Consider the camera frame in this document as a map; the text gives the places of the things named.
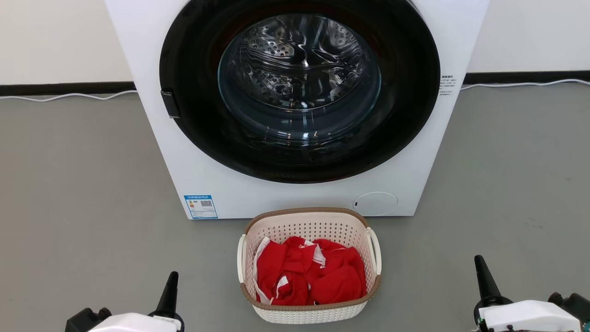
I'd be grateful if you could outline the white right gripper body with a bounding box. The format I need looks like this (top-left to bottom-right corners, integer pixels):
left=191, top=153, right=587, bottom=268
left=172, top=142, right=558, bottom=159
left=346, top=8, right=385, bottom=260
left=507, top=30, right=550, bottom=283
left=475, top=300, right=580, bottom=332

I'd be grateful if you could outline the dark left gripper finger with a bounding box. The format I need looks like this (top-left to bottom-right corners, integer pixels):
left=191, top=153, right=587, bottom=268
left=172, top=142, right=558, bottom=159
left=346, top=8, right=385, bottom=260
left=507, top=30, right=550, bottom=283
left=148, top=271, right=185, bottom=331

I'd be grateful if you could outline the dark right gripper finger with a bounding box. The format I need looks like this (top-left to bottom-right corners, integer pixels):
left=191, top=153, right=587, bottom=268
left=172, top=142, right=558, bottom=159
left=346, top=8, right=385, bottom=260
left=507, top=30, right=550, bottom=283
left=473, top=255, right=513, bottom=321

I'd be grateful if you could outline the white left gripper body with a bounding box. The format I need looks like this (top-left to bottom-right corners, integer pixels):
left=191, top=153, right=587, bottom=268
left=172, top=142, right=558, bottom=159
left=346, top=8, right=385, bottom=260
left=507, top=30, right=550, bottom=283
left=89, top=312, right=183, bottom=332

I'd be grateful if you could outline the beige perforated laundry basket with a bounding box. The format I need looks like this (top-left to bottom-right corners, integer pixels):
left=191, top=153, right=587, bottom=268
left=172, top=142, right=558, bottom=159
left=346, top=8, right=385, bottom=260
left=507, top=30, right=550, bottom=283
left=237, top=207, right=383, bottom=325

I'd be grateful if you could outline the blue energy label sticker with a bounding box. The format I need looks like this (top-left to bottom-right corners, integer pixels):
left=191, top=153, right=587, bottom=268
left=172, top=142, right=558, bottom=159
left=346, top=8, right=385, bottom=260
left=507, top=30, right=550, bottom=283
left=183, top=195, right=218, bottom=220

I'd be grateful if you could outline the white washing machine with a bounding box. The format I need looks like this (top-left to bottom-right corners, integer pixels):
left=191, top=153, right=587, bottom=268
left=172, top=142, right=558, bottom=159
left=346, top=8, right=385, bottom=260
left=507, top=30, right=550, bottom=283
left=105, top=0, right=490, bottom=220

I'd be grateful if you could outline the round white filter cover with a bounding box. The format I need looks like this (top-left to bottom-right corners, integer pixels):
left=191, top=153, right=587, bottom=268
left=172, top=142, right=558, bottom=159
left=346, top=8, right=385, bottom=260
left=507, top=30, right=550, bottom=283
left=353, top=192, right=399, bottom=216

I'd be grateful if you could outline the red garment with white trim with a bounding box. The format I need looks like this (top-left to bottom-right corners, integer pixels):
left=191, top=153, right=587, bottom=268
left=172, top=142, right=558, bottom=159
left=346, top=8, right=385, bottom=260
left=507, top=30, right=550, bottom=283
left=253, top=236, right=368, bottom=306

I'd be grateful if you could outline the black round washer door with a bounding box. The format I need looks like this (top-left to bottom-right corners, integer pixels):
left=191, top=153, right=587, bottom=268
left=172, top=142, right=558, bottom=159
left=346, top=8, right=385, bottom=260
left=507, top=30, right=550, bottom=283
left=159, top=0, right=441, bottom=184

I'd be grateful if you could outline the black door latch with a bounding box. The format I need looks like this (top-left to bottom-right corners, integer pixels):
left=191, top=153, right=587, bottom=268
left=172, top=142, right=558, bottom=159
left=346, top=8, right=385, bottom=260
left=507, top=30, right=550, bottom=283
left=160, top=90, right=181, bottom=119

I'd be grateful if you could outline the steel washer drum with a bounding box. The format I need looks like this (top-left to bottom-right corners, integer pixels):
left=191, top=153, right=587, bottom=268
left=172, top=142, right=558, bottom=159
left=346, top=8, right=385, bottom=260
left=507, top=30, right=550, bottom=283
left=219, top=14, right=382, bottom=139

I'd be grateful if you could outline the white floor cable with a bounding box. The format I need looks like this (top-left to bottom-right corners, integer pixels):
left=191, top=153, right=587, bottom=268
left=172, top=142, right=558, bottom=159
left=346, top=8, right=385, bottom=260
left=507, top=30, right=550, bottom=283
left=0, top=90, right=139, bottom=102
left=460, top=78, right=590, bottom=91

